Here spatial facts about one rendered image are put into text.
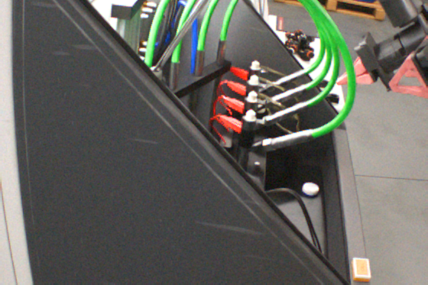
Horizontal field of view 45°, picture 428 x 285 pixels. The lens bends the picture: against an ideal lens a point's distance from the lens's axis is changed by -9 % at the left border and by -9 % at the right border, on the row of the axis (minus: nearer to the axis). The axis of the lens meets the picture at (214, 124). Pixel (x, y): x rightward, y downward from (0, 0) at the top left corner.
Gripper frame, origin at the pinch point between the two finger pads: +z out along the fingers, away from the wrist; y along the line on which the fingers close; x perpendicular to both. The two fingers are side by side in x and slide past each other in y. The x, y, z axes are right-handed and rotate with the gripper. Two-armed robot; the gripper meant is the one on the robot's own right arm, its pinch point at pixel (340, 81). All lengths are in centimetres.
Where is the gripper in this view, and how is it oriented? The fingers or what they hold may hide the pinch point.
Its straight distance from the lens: 103.5
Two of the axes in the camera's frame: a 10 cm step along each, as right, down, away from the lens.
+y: -5.6, -8.1, -1.6
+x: -3.7, 4.2, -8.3
